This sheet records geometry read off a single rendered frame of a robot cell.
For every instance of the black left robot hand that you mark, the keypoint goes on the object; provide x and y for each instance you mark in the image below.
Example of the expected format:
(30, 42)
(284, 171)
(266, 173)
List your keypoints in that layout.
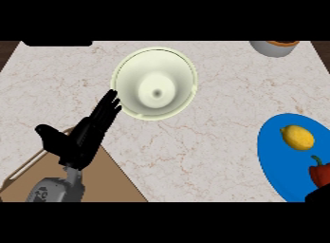
(82, 139)

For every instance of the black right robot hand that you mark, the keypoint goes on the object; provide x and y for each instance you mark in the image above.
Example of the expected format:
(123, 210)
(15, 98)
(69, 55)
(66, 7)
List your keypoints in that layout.
(329, 191)

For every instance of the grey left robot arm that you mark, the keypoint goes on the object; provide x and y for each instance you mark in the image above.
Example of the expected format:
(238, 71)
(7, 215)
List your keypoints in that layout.
(57, 190)

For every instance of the red bell pepper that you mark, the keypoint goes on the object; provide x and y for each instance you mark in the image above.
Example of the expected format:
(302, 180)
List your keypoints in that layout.
(325, 173)

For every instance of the blue plate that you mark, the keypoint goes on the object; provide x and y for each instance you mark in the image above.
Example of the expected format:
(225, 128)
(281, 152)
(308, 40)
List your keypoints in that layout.
(285, 164)

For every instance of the pale green bowl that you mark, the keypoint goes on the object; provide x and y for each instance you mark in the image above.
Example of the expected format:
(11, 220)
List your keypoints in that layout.
(156, 83)

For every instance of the brown wooden cutting board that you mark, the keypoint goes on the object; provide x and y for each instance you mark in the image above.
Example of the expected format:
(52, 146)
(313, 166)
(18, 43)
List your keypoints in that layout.
(107, 180)

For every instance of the yellow lemon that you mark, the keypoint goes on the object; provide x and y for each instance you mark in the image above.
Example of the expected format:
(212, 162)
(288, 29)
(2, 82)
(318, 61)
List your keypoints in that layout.
(297, 137)

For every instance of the grey pot with orange rim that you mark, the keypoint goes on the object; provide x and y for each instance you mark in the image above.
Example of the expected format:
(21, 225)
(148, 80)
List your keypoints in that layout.
(275, 48)

